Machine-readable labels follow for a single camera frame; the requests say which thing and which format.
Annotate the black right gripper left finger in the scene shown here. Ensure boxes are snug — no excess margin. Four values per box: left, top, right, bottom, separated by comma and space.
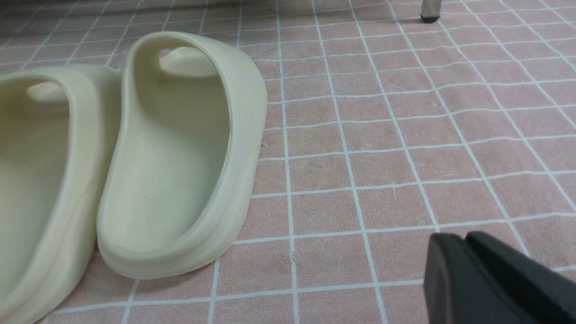
424, 233, 531, 324

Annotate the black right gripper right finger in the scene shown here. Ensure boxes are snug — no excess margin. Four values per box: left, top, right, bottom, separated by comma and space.
466, 231, 576, 324

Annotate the stainless steel shoe rack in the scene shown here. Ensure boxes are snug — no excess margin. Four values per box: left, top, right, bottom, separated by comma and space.
420, 0, 442, 24

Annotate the pink checkered table cloth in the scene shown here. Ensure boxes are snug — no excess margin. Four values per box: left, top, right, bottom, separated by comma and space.
1, 0, 576, 324

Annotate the right cream foam slide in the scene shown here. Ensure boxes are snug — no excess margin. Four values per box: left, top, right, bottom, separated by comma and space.
97, 31, 268, 280

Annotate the cream foam slide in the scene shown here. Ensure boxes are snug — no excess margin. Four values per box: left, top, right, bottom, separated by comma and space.
97, 31, 268, 280
0, 64, 121, 324

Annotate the left cream foam slide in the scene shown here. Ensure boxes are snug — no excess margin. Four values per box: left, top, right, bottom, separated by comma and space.
0, 64, 121, 324

